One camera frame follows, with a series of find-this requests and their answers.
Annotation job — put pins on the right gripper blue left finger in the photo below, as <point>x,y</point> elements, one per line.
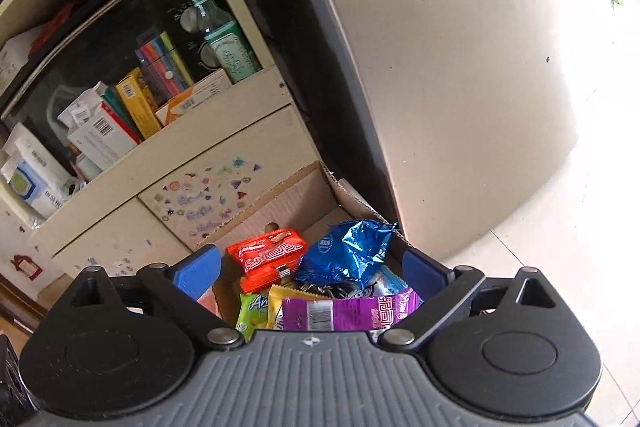
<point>179,292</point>

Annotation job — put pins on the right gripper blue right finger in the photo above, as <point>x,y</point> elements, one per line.
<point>447,296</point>

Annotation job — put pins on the purple snack bag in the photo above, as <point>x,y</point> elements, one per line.
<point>369,314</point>

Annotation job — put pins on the red cartoon snack packet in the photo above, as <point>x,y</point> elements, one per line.
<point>267,259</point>

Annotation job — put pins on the blue foil snack packet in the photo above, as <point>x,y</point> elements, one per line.
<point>351,252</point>

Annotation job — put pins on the yellow waffle snack packet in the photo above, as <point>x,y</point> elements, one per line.
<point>282,299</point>

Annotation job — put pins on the green cracker snack packet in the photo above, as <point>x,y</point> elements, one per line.
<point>253,314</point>

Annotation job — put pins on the beige sticker-covered cabinet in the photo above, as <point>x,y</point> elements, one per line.
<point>174,189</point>

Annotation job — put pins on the white cardboard snack box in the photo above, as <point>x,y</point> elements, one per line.
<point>310,202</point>

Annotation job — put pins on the white barcode medicine box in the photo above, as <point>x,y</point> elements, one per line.
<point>104,138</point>

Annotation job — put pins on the white blue medicine box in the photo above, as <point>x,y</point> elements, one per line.
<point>35,175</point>

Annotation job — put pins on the yellow medicine box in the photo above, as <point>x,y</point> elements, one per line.
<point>139,101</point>

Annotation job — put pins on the orange white flat box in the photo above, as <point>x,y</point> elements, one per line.
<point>194,96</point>

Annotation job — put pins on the colourful striped box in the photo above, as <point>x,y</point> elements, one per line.
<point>164,66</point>

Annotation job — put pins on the silver refrigerator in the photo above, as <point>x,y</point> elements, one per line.
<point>447,115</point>

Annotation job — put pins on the green glass bottle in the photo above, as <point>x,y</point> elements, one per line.
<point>225,37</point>

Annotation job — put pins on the black toaster oven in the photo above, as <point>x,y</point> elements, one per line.
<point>98,43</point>

